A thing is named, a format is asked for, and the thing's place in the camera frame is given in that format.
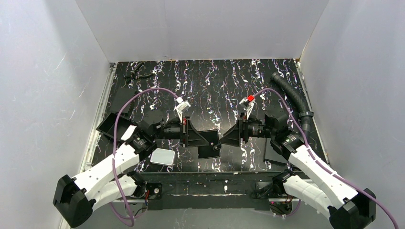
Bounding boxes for white card stack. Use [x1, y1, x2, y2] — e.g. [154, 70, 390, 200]
[150, 148, 176, 166]

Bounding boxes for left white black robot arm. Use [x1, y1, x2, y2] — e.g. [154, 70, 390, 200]
[53, 110, 219, 228]

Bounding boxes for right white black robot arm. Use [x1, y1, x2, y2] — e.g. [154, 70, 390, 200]
[220, 114, 376, 229]

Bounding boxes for dark grey flat box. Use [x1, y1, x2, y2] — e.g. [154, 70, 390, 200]
[264, 142, 287, 166]
[110, 88, 139, 113]

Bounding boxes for dark grey left flat box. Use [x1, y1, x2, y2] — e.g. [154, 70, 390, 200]
[110, 88, 139, 113]

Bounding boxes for black pliers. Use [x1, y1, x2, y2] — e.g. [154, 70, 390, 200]
[124, 62, 156, 82]

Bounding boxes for black open tray box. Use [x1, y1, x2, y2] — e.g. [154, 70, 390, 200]
[96, 113, 138, 143]

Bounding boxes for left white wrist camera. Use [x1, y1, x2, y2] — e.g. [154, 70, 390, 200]
[174, 97, 191, 120]

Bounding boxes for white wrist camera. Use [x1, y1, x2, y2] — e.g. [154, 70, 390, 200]
[174, 97, 191, 120]
[239, 95, 255, 119]

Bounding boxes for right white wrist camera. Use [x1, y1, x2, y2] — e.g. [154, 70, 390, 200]
[239, 95, 255, 119]

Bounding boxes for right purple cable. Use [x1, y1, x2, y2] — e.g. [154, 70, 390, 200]
[253, 88, 400, 229]

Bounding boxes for purple cable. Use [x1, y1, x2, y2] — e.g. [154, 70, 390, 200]
[253, 88, 400, 229]
[109, 87, 182, 228]

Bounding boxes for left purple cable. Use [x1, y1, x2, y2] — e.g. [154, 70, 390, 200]
[109, 87, 182, 228]

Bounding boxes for black corrugated hose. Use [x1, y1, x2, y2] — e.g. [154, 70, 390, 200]
[270, 71, 314, 141]

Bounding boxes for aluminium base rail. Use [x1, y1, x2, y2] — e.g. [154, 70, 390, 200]
[79, 172, 336, 211]

